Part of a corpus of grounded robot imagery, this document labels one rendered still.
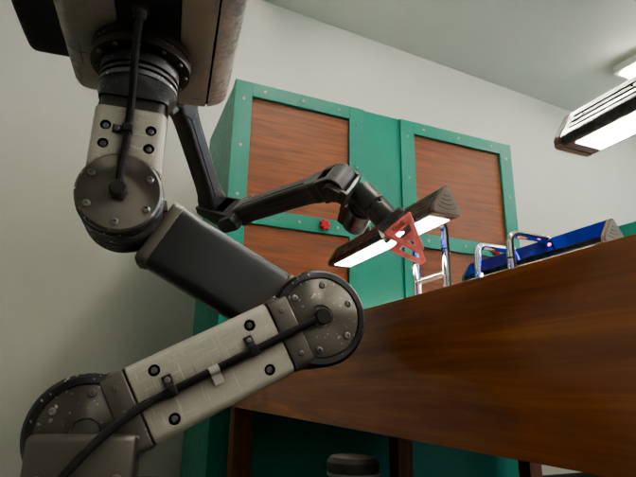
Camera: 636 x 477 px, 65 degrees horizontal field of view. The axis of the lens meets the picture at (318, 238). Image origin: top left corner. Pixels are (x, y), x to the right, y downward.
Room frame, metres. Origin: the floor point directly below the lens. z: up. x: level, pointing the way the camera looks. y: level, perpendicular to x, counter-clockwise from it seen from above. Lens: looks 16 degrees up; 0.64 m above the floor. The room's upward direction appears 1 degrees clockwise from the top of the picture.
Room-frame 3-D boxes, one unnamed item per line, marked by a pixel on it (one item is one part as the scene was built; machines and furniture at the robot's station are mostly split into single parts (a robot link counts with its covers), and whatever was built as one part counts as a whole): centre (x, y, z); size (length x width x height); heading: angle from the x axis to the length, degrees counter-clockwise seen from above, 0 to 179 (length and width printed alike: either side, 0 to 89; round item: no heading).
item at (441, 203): (1.40, -0.19, 1.08); 0.62 x 0.08 x 0.07; 22
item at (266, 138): (2.21, -0.20, 1.31); 1.36 x 0.55 x 0.95; 112
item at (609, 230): (1.61, -0.71, 1.08); 0.62 x 0.08 x 0.07; 22
